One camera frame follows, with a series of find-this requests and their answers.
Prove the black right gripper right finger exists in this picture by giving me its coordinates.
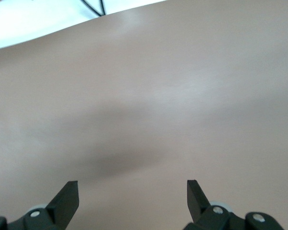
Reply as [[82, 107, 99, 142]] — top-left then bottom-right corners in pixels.
[[183, 179, 245, 230]]

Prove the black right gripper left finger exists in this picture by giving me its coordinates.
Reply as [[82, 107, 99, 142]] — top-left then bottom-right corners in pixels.
[[7, 180, 80, 230]]

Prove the thin black floor cable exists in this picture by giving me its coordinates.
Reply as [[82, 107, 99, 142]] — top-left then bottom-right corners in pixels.
[[81, 0, 107, 17]]

